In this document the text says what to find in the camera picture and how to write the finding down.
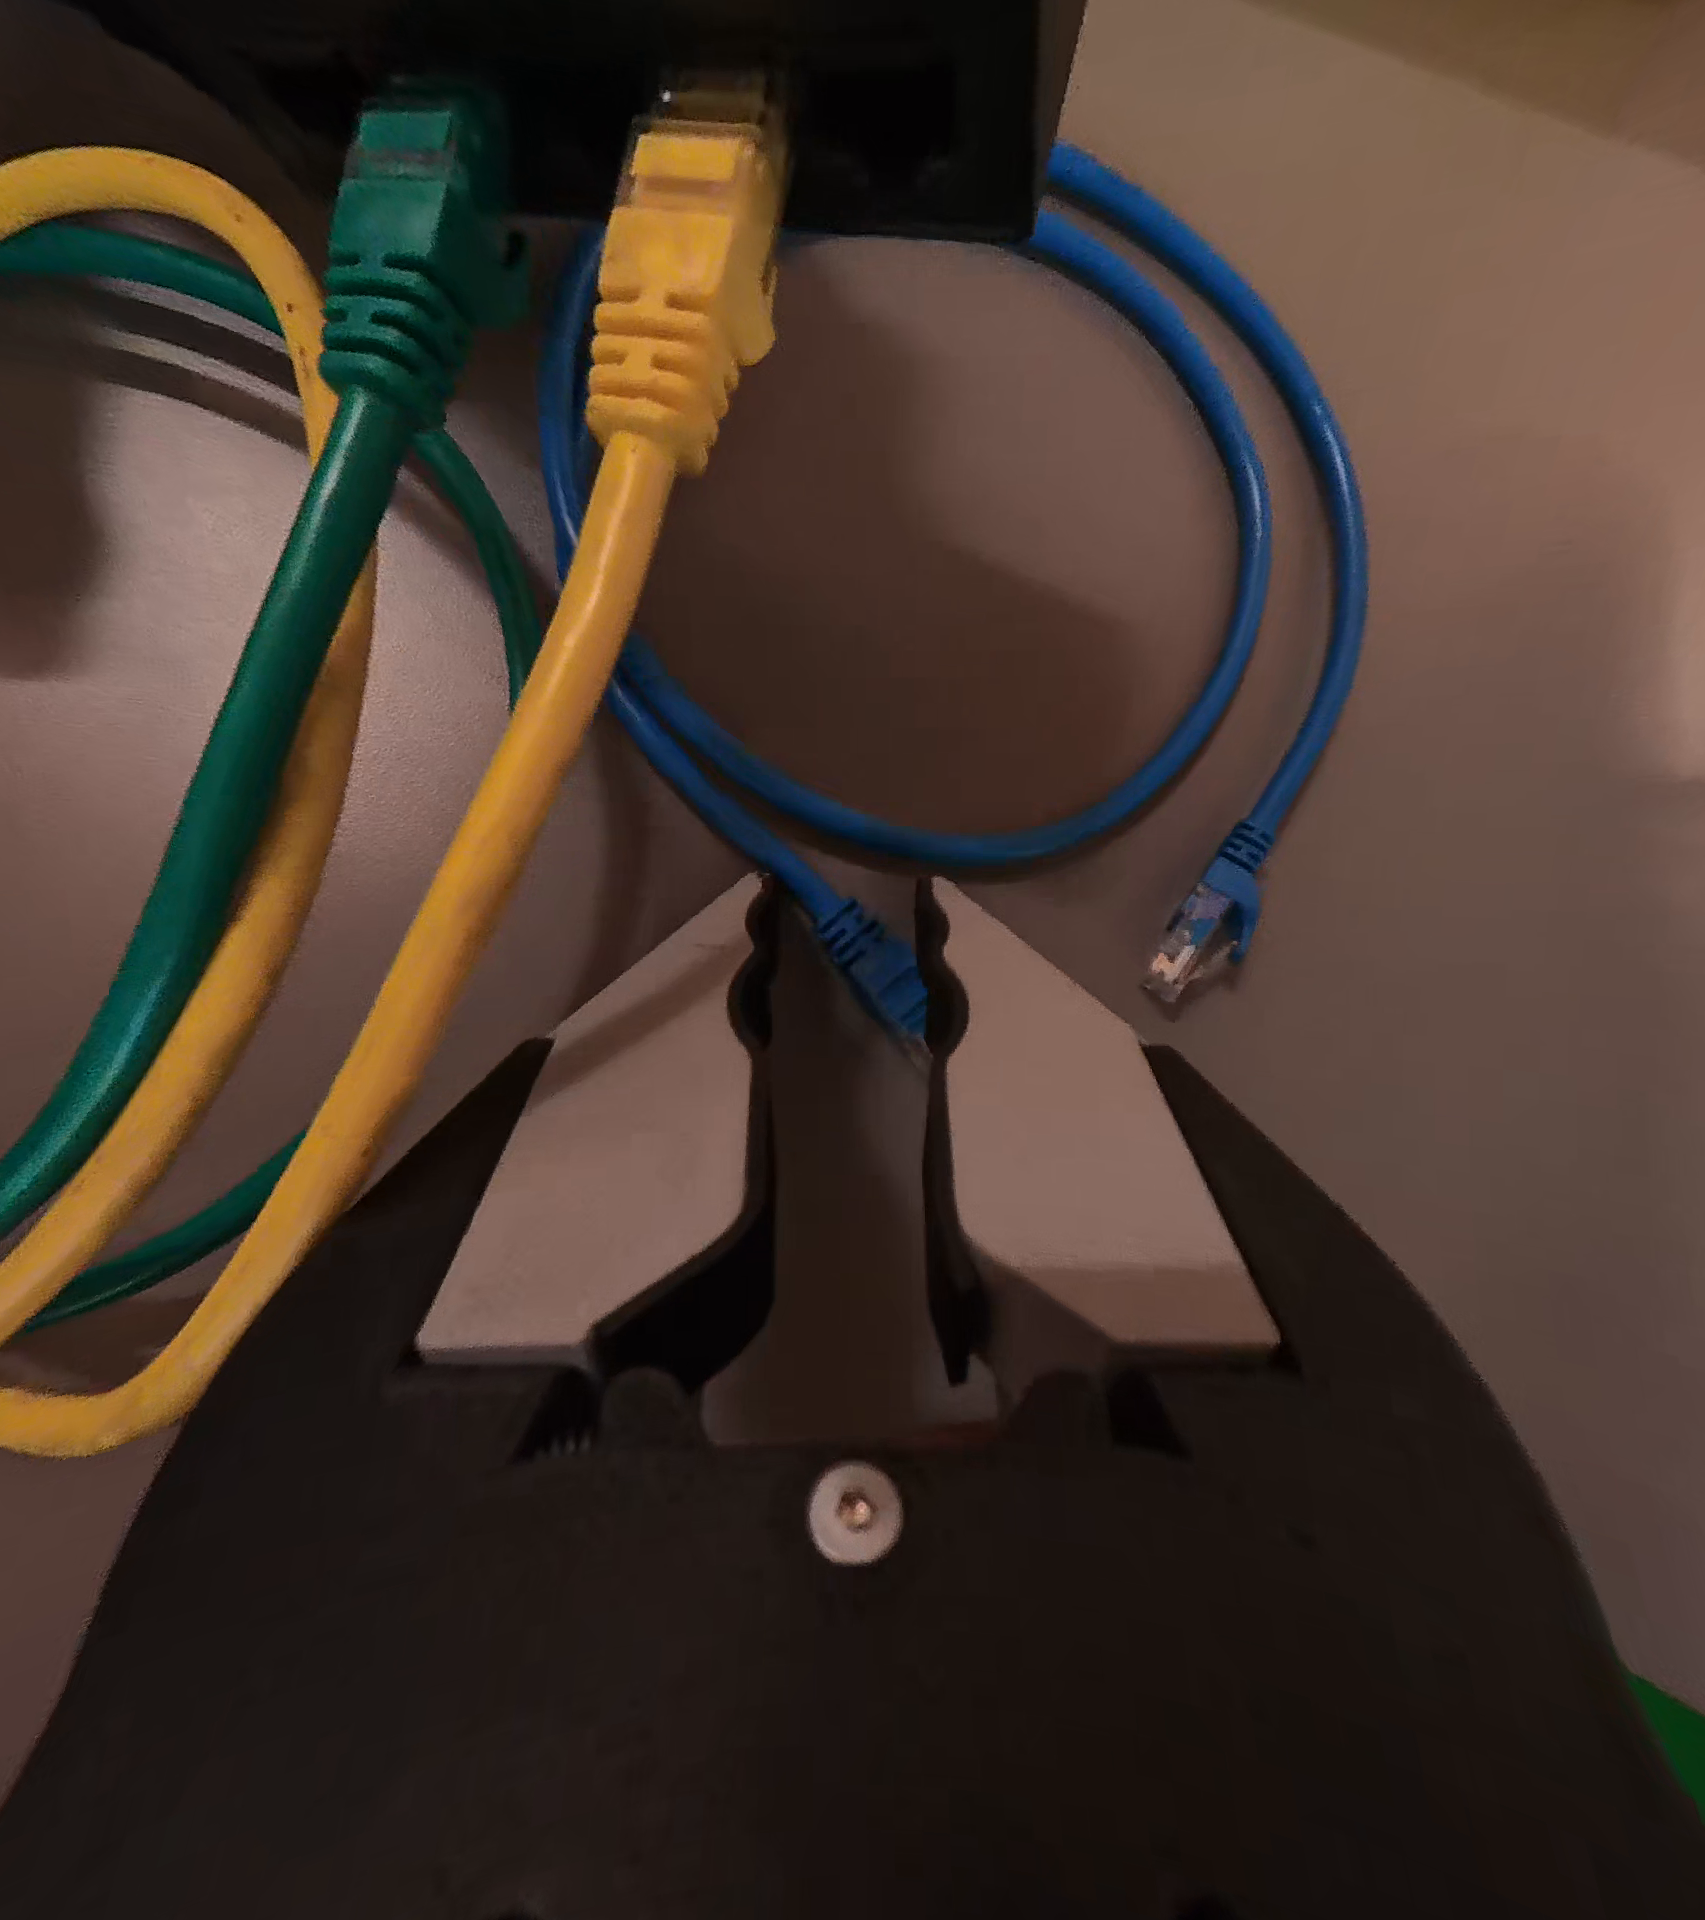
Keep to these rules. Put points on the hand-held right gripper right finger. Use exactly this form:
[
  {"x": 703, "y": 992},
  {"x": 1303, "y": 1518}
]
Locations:
[{"x": 1093, "y": 1184}]

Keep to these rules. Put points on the black network switch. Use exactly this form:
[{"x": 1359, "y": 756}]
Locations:
[{"x": 913, "y": 90}]

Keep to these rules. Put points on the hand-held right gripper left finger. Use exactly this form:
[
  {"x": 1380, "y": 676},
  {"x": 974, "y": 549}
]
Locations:
[{"x": 612, "y": 1184}]

